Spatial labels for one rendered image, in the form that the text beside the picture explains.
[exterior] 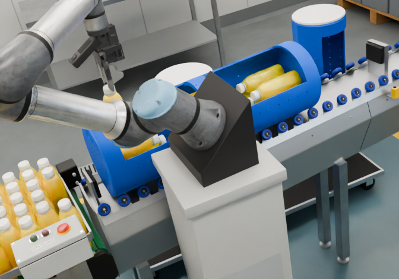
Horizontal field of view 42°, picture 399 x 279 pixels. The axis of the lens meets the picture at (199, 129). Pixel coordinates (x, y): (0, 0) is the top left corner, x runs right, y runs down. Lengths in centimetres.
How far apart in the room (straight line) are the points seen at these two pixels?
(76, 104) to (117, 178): 44
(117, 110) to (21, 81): 34
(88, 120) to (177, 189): 33
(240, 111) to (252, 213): 32
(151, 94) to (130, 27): 400
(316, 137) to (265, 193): 66
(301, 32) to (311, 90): 84
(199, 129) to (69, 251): 52
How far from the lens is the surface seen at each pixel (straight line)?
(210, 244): 157
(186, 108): 140
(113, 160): 171
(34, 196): 177
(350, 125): 225
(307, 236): 295
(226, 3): 567
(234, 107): 147
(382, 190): 324
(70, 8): 135
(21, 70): 120
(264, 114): 192
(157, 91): 138
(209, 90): 159
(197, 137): 145
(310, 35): 279
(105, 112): 142
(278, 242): 170
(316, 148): 217
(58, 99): 135
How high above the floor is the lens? 207
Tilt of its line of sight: 31 degrees down
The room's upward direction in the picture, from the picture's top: 12 degrees counter-clockwise
